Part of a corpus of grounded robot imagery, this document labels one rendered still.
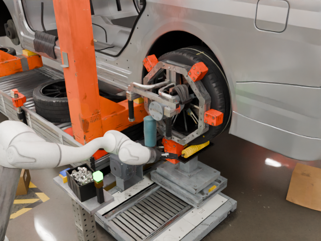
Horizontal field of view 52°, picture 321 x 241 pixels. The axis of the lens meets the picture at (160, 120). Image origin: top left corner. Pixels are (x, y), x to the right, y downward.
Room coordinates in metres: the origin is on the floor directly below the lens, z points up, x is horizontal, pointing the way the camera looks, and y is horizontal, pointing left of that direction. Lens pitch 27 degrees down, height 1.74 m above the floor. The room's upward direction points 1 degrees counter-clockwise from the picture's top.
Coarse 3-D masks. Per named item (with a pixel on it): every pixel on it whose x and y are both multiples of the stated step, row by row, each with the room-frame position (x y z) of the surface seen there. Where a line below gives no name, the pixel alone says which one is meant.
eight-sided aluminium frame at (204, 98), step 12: (168, 60) 2.06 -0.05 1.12; (156, 72) 2.06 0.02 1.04; (180, 72) 1.91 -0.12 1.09; (144, 84) 2.15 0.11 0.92; (192, 84) 1.84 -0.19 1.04; (204, 96) 1.79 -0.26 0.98; (204, 108) 1.77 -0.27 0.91; (156, 120) 2.07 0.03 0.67; (192, 132) 1.83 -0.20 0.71; (204, 132) 1.81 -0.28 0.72
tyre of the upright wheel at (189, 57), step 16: (192, 48) 2.12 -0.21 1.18; (208, 48) 2.13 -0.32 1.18; (192, 64) 1.95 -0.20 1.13; (208, 64) 1.94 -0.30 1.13; (208, 80) 1.86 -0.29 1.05; (224, 80) 1.90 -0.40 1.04; (224, 96) 1.85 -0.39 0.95; (224, 112) 1.82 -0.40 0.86; (224, 128) 1.89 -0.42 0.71; (192, 144) 1.94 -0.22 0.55
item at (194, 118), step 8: (160, 72) 2.15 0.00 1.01; (160, 80) 2.21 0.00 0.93; (192, 96) 1.97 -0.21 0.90; (184, 104) 2.07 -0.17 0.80; (192, 104) 1.97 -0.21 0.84; (184, 112) 2.02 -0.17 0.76; (192, 112) 1.97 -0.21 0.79; (176, 120) 2.09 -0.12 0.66; (184, 120) 2.02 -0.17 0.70; (192, 120) 2.18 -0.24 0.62; (176, 128) 2.06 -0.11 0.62; (184, 128) 2.06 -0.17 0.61; (192, 128) 2.06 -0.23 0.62
